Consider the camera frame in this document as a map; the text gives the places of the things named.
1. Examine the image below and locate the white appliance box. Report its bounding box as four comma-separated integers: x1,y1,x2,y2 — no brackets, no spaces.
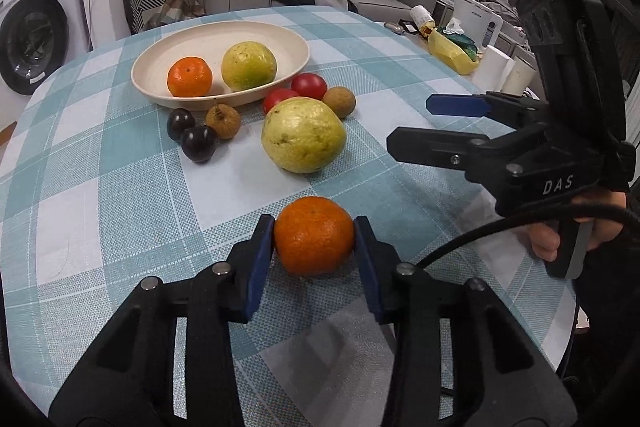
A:
452,0,503,50

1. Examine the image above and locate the white washing machine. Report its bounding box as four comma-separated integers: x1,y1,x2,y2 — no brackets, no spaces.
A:
0,0,91,96

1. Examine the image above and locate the brown longan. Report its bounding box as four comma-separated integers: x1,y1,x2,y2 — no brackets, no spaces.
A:
205,103,242,140
322,86,357,119

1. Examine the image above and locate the checked cloth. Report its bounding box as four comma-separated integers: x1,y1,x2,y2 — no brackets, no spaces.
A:
145,0,205,28

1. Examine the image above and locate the small yellow-green guava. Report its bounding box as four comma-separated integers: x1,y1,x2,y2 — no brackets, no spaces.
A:
221,41,278,92

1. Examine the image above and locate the person's right hand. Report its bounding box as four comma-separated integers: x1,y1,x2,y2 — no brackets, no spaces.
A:
529,189,628,263

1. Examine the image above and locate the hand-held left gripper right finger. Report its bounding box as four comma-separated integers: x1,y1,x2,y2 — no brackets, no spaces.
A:
353,215,581,427

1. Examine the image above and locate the black patterned chair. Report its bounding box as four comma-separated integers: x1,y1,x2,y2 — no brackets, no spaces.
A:
122,0,206,35

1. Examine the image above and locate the white paper roll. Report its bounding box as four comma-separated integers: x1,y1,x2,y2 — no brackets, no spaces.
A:
501,57,538,96
472,44,516,90

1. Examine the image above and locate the dark purple plum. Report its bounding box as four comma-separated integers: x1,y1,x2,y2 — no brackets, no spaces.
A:
180,125,219,164
166,108,197,142

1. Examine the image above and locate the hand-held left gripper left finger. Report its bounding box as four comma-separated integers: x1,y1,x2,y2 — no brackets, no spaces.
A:
48,214,276,427

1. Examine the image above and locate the red tomato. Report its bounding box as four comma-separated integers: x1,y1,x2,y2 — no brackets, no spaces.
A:
291,73,328,100
263,88,300,115

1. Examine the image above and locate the white bottle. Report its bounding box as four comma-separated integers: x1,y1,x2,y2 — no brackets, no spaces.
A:
410,5,433,30

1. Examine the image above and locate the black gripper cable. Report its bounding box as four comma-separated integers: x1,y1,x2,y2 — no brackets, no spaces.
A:
415,203,640,270

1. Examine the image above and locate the yellow plastic bag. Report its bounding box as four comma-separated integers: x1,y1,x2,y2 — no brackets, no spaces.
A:
427,28,481,75

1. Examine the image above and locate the orange mandarin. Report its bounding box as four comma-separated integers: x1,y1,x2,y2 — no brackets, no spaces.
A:
273,196,356,277
167,56,214,98

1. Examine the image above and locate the teal checked tablecloth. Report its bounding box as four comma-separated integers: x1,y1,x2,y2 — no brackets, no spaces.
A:
0,5,581,427

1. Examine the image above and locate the cream oval plate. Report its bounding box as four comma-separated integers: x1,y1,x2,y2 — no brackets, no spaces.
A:
131,21,311,111

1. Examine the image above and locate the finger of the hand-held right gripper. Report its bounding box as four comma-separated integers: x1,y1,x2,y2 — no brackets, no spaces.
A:
386,127,490,174
426,91,551,131

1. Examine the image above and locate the large yellow guava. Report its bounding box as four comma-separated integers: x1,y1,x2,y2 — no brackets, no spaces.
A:
261,97,347,174

